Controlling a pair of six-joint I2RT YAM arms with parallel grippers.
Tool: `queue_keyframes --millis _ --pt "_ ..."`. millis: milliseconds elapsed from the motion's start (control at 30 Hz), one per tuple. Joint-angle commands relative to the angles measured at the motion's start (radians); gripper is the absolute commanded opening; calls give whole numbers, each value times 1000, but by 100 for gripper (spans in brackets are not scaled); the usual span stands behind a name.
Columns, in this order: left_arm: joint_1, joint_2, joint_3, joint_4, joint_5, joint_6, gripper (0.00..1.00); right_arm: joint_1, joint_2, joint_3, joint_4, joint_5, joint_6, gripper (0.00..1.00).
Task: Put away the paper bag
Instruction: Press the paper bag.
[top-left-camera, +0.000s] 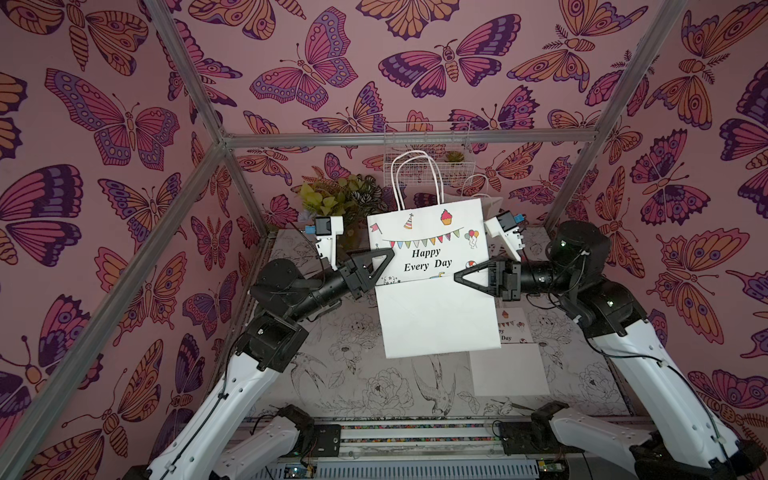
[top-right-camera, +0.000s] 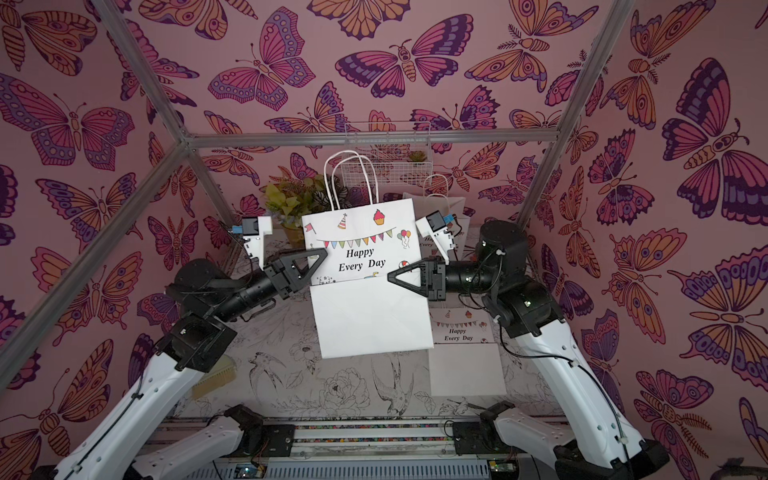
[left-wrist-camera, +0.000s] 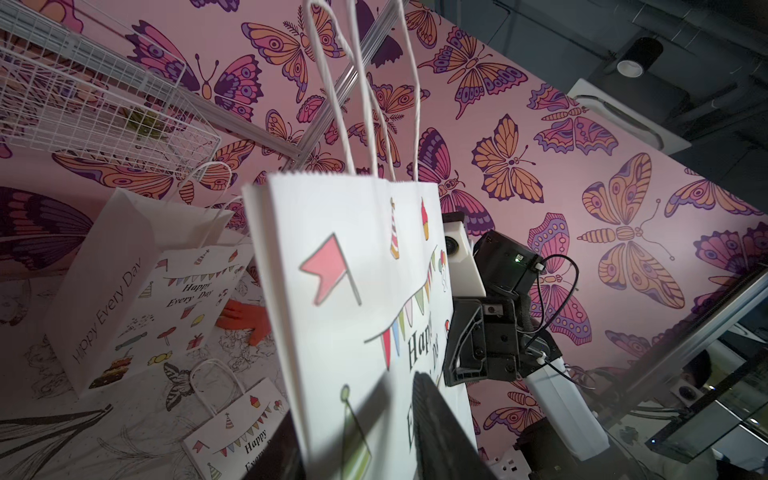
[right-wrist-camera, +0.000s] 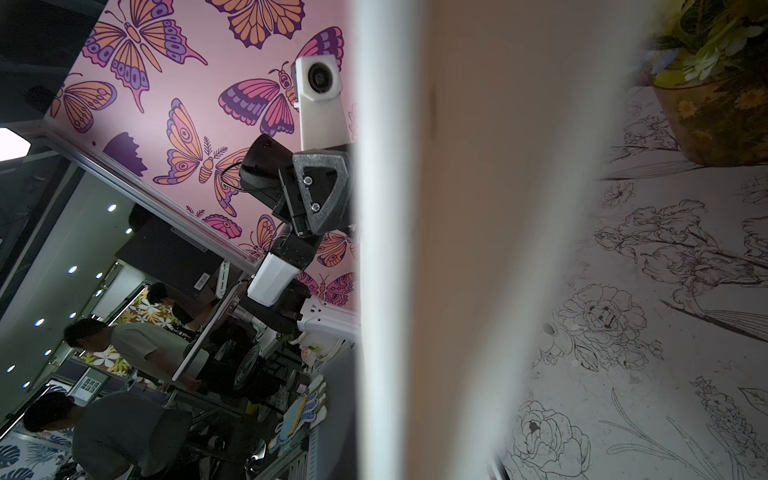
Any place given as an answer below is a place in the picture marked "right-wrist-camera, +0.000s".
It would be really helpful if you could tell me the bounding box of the person in white shirt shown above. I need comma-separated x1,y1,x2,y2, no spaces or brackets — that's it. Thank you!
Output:
63,318,208,391

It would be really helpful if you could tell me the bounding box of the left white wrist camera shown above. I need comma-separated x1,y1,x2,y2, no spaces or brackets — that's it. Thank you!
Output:
293,55,350,151

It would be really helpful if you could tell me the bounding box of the white paper bag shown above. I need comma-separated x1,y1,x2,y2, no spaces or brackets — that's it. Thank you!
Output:
350,1,655,479

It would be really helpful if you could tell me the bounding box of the person in grey shirt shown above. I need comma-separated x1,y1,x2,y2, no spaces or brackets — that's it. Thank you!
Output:
23,392,192,479

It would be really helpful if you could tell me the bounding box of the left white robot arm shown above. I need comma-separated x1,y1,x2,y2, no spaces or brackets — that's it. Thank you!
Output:
239,133,361,342

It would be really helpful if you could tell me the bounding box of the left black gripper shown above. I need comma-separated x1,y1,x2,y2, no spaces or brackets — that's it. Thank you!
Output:
279,148,352,238

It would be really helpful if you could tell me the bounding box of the potted green plant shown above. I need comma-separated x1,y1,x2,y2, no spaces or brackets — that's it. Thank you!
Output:
649,0,767,167

